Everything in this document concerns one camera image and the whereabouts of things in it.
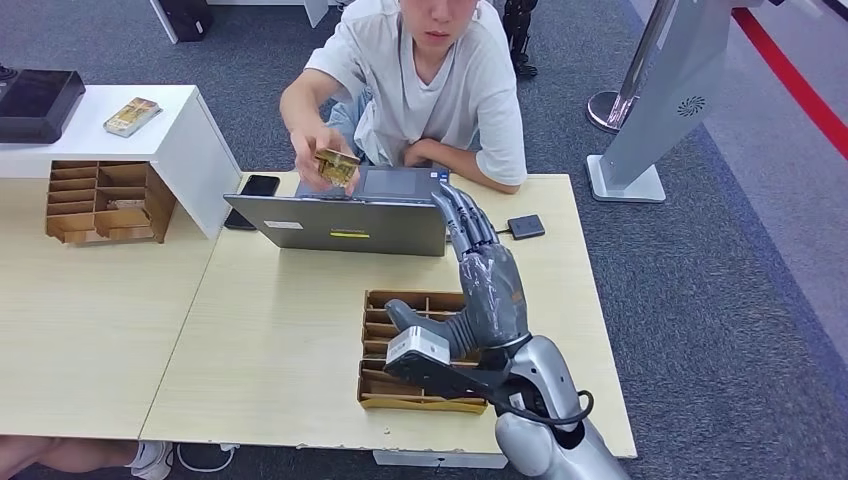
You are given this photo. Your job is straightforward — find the person's left hand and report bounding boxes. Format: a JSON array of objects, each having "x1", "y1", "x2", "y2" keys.
[{"x1": 404, "y1": 137, "x2": 439, "y2": 168}]

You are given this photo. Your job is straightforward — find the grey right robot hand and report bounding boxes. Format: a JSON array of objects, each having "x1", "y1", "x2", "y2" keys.
[{"x1": 384, "y1": 182, "x2": 533, "y2": 362}]

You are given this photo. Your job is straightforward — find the person's right hand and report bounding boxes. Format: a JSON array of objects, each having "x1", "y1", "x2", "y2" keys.
[{"x1": 291, "y1": 125, "x2": 362, "y2": 197}]

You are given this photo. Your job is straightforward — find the autumn print hotel card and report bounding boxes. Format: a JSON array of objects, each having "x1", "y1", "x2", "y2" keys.
[{"x1": 313, "y1": 148, "x2": 362, "y2": 189}]

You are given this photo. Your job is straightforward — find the cardboard organizer two slot columns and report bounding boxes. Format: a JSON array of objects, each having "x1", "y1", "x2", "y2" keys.
[{"x1": 357, "y1": 290, "x2": 492, "y2": 417}]

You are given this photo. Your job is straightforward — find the person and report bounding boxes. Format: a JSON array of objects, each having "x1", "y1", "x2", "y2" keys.
[{"x1": 279, "y1": 0, "x2": 529, "y2": 197}]

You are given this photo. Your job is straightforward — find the black smartphone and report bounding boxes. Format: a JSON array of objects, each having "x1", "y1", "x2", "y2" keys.
[{"x1": 223, "y1": 174, "x2": 282, "y2": 232}]

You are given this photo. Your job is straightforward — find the small black external drive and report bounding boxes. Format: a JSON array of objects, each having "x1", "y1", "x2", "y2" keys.
[{"x1": 507, "y1": 214, "x2": 547, "y2": 241}]

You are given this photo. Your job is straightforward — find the grey laptop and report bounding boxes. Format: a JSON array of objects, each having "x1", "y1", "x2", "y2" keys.
[{"x1": 223, "y1": 165, "x2": 453, "y2": 258}]

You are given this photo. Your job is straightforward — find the white desk riser shelf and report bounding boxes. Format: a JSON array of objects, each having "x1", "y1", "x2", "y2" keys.
[{"x1": 0, "y1": 84, "x2": 243, "y2": 241}]

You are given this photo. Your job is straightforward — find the black robot legs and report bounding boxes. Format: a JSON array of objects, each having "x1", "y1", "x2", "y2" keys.
[{"x1": 501, "y1": 0, "x2": 539, "y2": 79}]

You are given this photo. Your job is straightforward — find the cardboard organizer with wide compartments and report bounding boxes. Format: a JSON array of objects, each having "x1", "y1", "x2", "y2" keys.
[{"x1": 44, "y1": 160, "x2": 178, "y2": 245}]

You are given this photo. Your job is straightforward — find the white box under desk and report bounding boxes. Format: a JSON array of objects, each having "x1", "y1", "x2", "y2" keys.
[{"x1": 372, "y1": 450, "x2": 508, "y2": 470}]

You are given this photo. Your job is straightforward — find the black box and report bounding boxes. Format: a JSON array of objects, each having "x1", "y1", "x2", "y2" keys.
[{"x1": 158, "y1": 0, "x2": 215, "y2": 43}]

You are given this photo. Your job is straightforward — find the stack of hotel cards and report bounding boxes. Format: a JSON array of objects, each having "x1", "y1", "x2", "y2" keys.
[{"x1": 103, "y1": 97, "x2": 164, "y2": 138}]

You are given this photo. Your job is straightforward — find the silver kiosk stand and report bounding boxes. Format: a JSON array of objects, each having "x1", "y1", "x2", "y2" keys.
[{"x1": 586, "y1": 0, "x2": 790, "y2": 204}]

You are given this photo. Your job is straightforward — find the black tray device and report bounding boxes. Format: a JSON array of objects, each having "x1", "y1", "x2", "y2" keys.
[{"x1": 0, "y1": 68, "x2": 87, "y2": 145}]

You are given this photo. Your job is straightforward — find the white sneaker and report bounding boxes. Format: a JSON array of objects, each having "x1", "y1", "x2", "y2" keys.
[{"x1": 130, "y1": 440, "x2": 175, "y2": 480}]

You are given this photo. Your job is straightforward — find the bystander's bare leg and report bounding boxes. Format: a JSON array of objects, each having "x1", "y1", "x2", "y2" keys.
[{"x1": 0, "y1": 435, "x2": 140, "y2": 480}]

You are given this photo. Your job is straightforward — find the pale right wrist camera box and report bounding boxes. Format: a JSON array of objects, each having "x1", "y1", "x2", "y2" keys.
[{"x1": 386, "y1": 325, "x2": 453, "y2": 367}]

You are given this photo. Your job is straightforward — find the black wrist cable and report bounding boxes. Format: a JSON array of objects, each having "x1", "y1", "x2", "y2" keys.
[{"x1": 500, "y1": 389, "x2": 596, "y2": 427}]

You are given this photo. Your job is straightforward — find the chrome stanchion post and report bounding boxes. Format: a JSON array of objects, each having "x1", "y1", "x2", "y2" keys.
[{"x1": 586, "y1": 0, "x2": 680, "y2": 136}]

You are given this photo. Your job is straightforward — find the white floor cable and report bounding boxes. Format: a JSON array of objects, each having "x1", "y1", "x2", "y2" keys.
[{"x1": 176, "y1": 442, "x2": 241, "y2": 474}]

